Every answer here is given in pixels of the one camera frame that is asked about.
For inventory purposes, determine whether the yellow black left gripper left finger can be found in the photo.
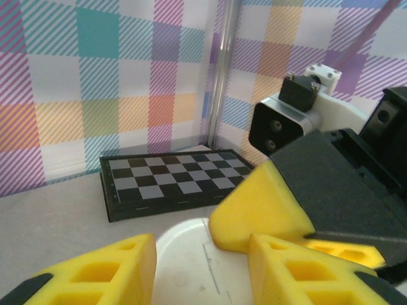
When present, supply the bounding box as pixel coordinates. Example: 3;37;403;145
0;233;158;305

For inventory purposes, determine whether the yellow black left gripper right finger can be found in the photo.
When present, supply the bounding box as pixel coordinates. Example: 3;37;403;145
247;233;407;305

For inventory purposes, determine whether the white round earbud case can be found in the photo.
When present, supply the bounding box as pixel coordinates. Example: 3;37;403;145
154;217;255;305

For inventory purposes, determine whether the black grey chessboard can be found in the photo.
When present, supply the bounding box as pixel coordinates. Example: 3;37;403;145
99;149;256;224

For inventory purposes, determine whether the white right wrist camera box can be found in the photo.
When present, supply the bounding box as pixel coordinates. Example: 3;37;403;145
247;62;363;157

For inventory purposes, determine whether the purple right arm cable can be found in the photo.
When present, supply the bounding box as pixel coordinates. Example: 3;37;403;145
333;0;403;69

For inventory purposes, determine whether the aluminium frame post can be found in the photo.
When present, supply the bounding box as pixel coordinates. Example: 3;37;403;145
205;0;240;150

